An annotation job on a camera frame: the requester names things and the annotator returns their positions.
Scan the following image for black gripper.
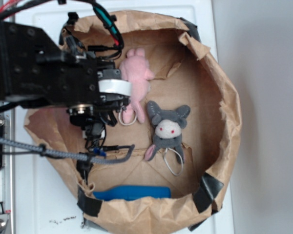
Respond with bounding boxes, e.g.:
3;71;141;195
67;58;132;144

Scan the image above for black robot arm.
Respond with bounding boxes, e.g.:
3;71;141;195
0;20;131;141

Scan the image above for pink plush bunny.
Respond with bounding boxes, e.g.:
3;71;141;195
119;48;155;125

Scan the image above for grey plush bunny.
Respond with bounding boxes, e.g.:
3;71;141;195
144;101;190;176

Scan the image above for brown paper bag bin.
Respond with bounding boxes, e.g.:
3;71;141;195
23;10;243;234

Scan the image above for blue plastic object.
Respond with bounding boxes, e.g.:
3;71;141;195
93;185;171;201

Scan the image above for white plastic tray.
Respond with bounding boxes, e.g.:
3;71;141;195
14;0;236;234

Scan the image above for black cable bundle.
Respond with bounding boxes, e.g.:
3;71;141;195
56;0;126;60

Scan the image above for grey braided cable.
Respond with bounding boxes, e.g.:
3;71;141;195
0;134;135;165

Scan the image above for aluminium rail frame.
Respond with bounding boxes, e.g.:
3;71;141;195
0;14;16;234

